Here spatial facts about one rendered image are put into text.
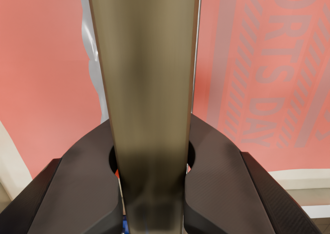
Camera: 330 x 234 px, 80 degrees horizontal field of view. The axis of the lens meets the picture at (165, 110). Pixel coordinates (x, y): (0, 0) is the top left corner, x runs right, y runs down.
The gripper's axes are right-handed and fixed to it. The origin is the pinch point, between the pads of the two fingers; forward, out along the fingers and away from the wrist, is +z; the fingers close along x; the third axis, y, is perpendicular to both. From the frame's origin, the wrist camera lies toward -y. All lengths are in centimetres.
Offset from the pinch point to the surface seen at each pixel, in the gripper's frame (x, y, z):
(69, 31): -9.4, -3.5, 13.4
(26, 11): -13.4, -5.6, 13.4
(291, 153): 22.6, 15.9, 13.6
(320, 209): 29.0, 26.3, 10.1
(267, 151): 18.3, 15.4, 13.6
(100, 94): -7.0, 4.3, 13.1
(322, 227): 180, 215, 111
